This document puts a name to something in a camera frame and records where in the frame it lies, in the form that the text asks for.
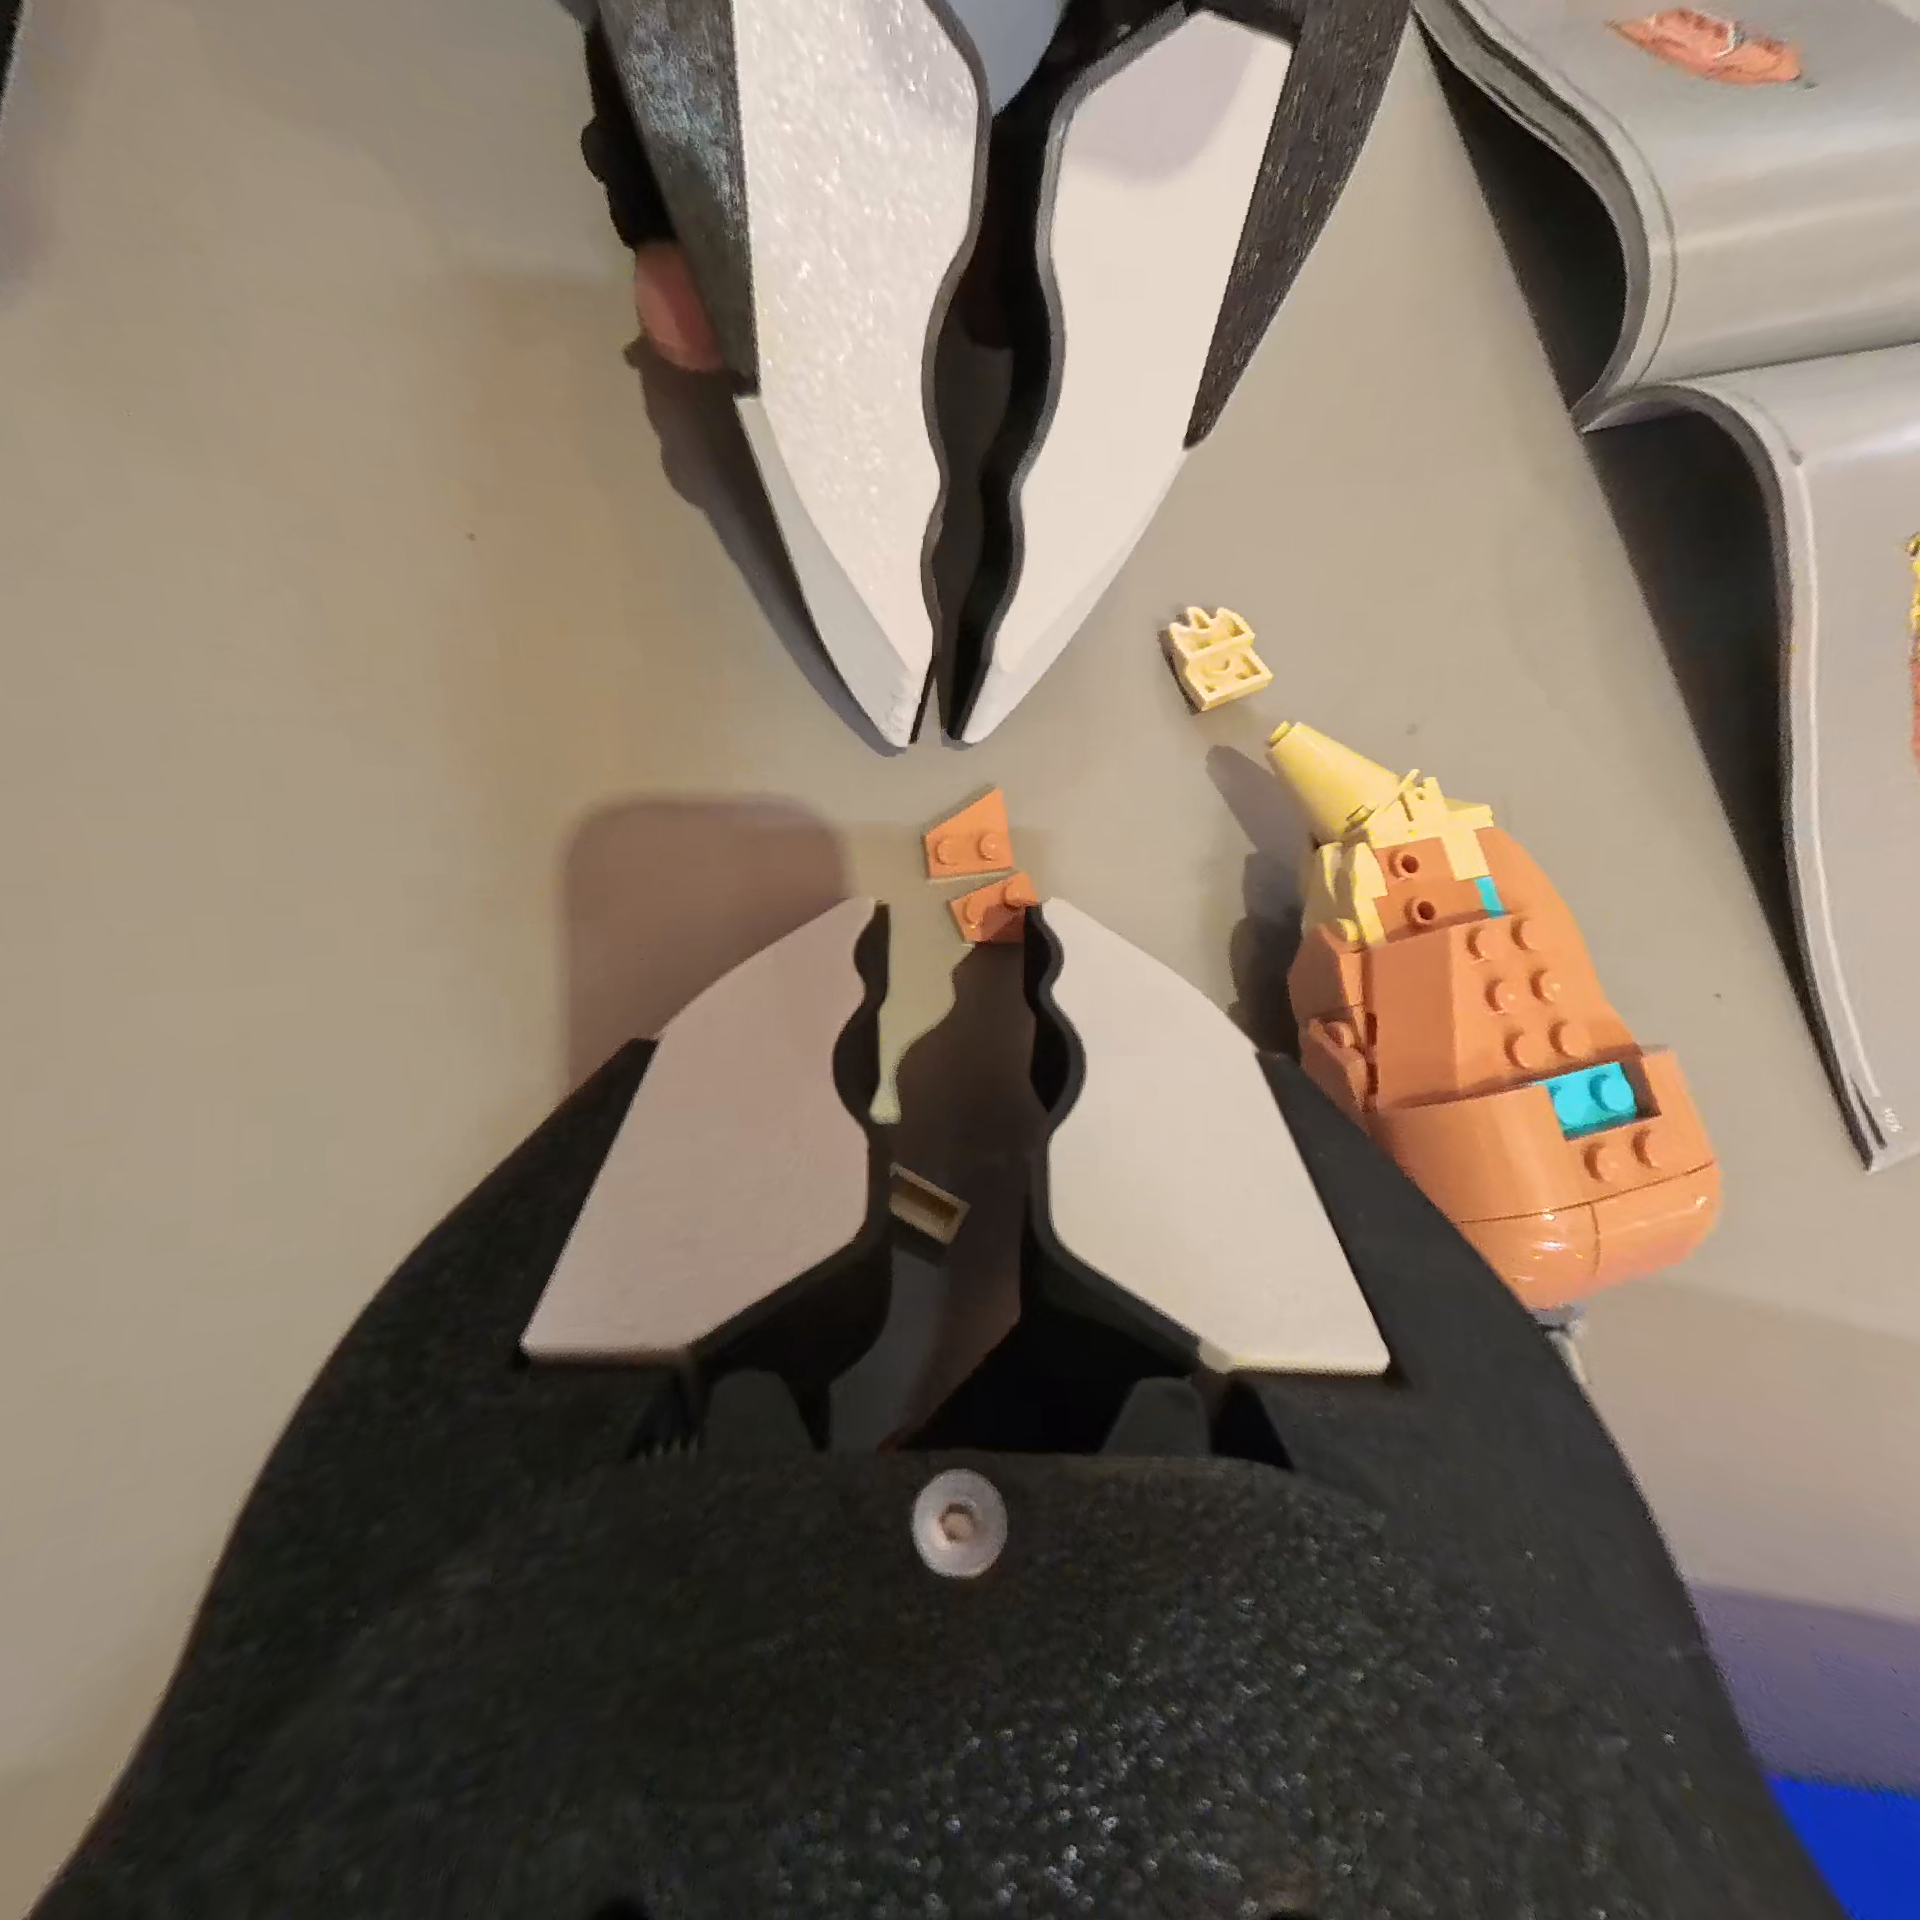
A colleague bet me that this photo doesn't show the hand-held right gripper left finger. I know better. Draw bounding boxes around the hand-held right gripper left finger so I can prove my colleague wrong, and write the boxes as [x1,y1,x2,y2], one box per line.
[518,898,902,1371]

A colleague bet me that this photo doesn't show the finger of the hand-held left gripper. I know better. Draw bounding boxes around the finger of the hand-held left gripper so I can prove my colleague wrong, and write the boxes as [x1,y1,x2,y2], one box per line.
[942,8,1297,746]
[728,0,999,753]

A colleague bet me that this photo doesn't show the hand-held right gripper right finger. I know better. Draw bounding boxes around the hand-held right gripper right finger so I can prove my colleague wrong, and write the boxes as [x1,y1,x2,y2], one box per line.
[1023,895,1394,1379]

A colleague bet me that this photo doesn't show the grey desk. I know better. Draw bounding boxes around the grey desk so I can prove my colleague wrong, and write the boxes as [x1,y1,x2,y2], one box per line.
[0,0,1920,1920]

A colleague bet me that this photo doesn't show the person's left hand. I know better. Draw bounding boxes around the person's left hand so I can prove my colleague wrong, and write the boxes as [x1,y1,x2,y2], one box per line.
[630,240,733,377]

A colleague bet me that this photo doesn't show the orange toy brick model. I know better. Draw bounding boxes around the orange toy brick model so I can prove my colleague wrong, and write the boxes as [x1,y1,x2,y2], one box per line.
[1264,719,1723,1343]

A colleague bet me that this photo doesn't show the grey instruction booklet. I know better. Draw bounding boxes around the grey instruction booklet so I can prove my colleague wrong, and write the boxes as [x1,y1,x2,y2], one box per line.
[1417,0,1920,1172]

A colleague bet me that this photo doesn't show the blue plastic bin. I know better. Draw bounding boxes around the blue plastic bin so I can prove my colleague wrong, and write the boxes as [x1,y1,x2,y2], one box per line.
[1761,1771,1920,1920]

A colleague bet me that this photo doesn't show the tan toy bracket brick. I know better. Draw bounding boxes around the tan toy bracket brick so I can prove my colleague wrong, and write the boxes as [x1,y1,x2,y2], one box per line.
[1157,604,1278,717]

